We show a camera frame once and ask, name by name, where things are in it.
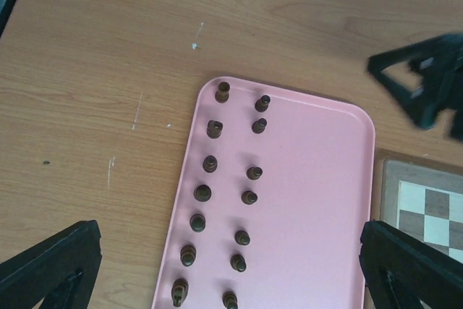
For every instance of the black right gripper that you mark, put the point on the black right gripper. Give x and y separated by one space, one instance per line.
438 63

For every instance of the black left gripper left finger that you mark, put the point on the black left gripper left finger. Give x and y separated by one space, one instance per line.
59 272

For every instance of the dark pawn chess piece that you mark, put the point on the dark pawn chess piece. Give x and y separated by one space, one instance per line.
229 300
238 262
262 104
249 197
254 172
259 125
241 237

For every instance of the pink plastic tray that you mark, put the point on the pink plastic tray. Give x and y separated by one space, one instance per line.
313 200

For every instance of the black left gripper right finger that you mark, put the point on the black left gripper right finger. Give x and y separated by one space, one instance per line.
402 272

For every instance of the wooden chess board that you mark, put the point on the wooden chess board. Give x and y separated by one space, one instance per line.
420 197

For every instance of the dark king chess piece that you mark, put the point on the dark king chess piece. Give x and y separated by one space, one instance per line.
197 222

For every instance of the dark rook chess piece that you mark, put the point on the dark rook chess piece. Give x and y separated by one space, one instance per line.
222 92

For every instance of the dark knight chess piece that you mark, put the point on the dark knight chess piece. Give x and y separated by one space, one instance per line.
214 129
179 292

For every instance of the dark queen chess piece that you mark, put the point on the dark queen chess piece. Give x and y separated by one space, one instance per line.
202 193

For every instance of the dark bishop chess piece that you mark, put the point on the dark bishop chess piece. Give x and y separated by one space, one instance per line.
210 164
188 255

